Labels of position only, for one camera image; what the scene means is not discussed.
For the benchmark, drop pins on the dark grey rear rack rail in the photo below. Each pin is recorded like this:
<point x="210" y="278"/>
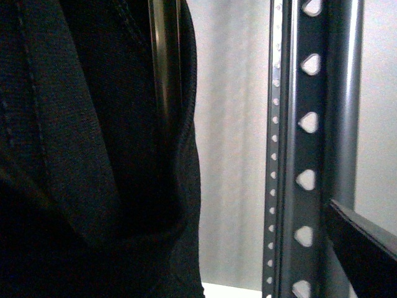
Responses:
<point x="272" y="146"/>

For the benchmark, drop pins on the dark grey front rack rail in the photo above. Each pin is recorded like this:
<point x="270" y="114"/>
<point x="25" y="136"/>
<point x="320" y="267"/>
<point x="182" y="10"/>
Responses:
<point x="320" y="57"/>

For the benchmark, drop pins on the black plastic clothes hanger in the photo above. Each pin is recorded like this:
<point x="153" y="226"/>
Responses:
<point x="164" y="17"/>

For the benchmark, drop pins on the dark grey rack rail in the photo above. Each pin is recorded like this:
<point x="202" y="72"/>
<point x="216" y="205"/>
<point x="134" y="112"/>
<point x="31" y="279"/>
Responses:
<point x="272" y="146"/>
<point x="320" y="57"/>

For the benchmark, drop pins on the grey rack left front leg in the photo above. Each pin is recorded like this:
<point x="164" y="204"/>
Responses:
<point x="366" y="252"/>

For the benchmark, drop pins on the black garment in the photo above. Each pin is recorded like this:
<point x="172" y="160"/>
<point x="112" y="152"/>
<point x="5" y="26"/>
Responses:
<point x="93" y="204"/>

